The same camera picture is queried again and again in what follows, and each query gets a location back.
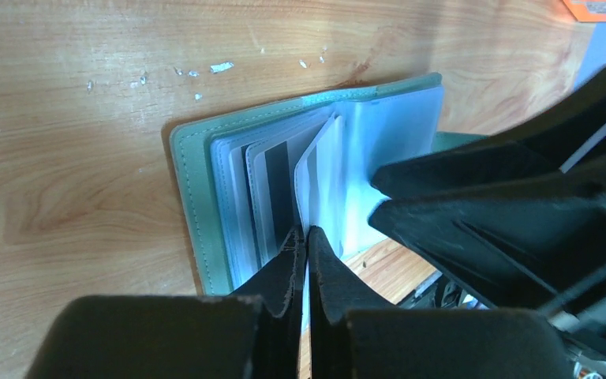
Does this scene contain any orange snack box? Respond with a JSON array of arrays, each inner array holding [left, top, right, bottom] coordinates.
[[563, 0, 606, 23]]

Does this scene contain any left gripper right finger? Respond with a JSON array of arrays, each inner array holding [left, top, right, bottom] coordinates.
[[308, 226, 573, 378]]

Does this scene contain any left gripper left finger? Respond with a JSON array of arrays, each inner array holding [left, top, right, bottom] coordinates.
[[27, 226, 307, 378]]

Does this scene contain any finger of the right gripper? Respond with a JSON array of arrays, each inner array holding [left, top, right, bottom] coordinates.
[[369, 158, 606, 313], [371, 66, 606, 199]]

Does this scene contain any green card holder wallet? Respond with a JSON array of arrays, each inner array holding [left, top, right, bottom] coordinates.
[[170, 73, 476, 295]]

